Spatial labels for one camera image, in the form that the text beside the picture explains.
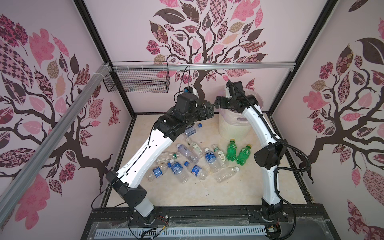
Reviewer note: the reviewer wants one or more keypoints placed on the Pocari Sweat bottle blue label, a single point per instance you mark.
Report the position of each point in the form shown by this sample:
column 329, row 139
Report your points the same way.
column 212, row 160

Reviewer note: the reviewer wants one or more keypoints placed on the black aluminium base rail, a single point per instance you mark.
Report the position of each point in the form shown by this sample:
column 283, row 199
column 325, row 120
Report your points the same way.
column 163, row 215

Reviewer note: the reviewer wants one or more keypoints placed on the silver aluminium rail left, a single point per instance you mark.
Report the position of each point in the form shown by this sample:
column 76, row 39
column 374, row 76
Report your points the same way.
column 24, row 179

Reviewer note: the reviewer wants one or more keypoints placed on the silver aluminium rail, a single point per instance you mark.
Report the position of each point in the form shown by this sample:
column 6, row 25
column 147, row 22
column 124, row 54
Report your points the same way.
column 24, row 179
column 222, row 66

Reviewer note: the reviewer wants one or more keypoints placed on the white ribbed waste bin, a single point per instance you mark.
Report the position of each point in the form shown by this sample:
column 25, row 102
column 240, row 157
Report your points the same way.
column 229, row 131

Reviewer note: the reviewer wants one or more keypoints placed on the blue cap pale label bottle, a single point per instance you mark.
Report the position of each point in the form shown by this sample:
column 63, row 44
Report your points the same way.
column 192, row 130

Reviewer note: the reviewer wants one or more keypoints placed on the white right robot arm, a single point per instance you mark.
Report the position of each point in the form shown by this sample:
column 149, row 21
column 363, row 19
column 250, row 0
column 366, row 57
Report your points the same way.
column 271, row 152

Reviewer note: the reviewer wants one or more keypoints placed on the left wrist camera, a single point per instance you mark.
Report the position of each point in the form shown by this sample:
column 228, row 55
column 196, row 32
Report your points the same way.
column 191, row 90

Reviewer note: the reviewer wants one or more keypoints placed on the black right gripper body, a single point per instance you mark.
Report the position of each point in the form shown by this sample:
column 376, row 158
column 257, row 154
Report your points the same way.
column 224, row 103

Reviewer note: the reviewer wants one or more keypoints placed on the green soda bottle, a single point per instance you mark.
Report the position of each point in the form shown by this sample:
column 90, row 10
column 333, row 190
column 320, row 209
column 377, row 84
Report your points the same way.
column 244, row 155
column 231, row 150

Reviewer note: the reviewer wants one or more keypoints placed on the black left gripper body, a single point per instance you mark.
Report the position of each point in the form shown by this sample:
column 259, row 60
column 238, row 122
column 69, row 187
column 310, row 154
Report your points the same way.
column 199, row 113

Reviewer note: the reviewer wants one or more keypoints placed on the black wire mesh basket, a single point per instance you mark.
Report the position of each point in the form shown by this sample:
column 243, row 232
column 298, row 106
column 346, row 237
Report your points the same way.
column 138, row 77

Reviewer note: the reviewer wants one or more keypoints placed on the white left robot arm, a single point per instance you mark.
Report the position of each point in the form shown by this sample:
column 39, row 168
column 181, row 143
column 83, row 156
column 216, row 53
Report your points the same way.
column 166, row 129

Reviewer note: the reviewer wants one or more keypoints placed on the Pepsi label water bottle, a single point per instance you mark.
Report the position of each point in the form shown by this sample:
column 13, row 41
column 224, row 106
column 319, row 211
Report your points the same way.
column 157, row 172

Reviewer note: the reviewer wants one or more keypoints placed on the white slotted cable duct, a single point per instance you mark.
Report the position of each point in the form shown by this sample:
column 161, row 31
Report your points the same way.
column 179, row 232

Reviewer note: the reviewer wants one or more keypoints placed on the clear bottle white green label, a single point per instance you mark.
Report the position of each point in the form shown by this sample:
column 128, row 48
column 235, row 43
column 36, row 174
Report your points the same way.
column 195, row 147

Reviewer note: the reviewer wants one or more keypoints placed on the silver aluminium rail back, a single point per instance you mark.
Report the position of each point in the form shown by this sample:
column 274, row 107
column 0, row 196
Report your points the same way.
column 222, row 66

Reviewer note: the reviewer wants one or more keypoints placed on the clear empty bottle white cap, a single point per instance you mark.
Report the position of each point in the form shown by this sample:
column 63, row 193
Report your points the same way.
column 226, row 173

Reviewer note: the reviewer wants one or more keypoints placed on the green soda bottle right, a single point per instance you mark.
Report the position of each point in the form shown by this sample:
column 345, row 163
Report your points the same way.
column 244, row 155

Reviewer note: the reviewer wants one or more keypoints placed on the white cap blue label bottle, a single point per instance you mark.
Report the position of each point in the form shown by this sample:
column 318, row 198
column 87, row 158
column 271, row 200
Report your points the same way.
column 179, row 171

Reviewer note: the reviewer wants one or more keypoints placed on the pink plastic bin liner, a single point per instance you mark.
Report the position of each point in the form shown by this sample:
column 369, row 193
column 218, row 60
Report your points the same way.
column 236, row 119

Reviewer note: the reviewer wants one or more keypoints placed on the green soda bottle left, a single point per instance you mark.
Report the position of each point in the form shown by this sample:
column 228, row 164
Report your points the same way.
column 231, row 150

